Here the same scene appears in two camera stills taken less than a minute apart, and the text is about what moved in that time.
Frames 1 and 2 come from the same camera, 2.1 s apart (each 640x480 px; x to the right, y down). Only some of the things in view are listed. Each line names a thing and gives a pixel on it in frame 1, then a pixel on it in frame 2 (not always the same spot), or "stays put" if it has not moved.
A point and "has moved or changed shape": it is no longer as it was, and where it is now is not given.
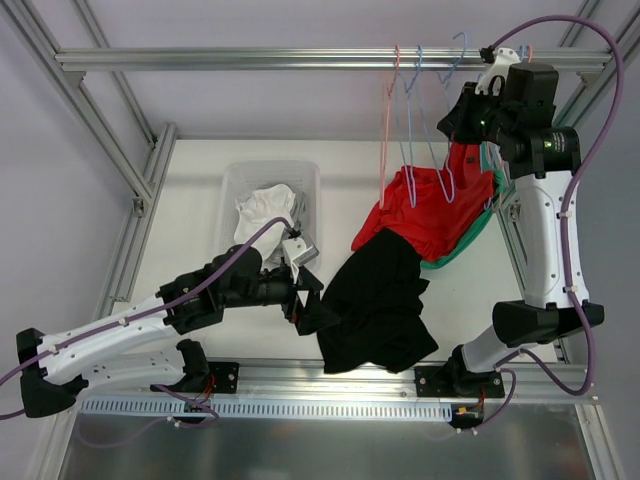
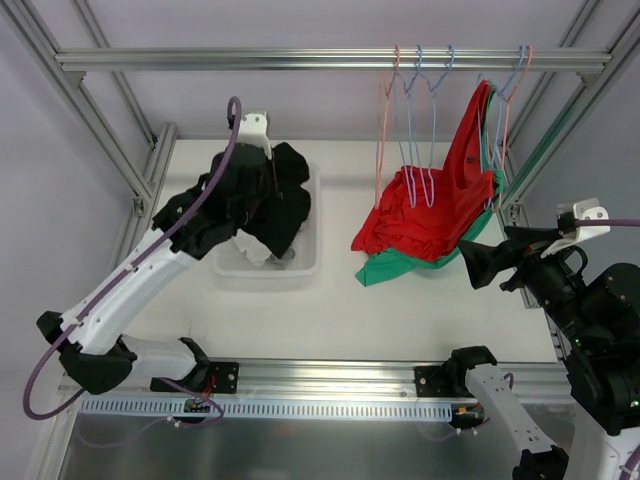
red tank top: [431, 210] stays put
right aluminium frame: [626, 40] stays put
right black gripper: [461, 116] to [513, 259]
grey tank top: [298, 209] to [284, 261]
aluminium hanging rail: [565, 59] stays put
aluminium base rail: [308, 379] stays put
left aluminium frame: [63, 68] stays put
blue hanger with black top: [423, 110] has moved or changed shape
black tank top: [369, 311] to [260, 196]
